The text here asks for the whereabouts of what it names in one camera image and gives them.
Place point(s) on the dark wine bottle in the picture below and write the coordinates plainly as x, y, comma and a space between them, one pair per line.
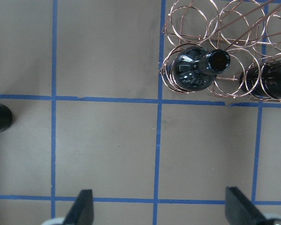
6, 118
195, 68

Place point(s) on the copper wire wine basket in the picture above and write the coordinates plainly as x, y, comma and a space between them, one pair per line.
248, 30

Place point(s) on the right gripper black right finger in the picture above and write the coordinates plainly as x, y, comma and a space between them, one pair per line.
239, 210

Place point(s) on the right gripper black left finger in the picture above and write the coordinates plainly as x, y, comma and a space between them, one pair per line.
82, 210

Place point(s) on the dark wine bottle in basket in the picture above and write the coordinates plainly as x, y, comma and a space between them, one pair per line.
195, 68

